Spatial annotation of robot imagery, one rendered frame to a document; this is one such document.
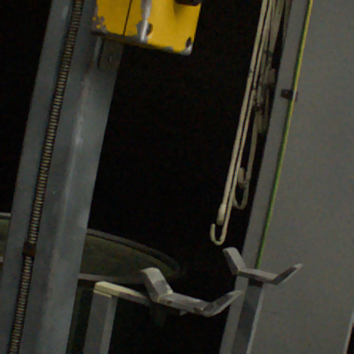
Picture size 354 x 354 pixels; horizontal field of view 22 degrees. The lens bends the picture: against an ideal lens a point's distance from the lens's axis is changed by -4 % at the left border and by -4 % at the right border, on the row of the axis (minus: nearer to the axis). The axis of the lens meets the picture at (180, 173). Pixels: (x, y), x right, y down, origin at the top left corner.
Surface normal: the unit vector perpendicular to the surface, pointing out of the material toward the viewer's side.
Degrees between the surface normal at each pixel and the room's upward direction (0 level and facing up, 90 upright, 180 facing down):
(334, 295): 90
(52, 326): 90
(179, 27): 90
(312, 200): 90
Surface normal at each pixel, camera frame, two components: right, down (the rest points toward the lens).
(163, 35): 0.91, 0.22
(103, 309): -0.37, 0.01
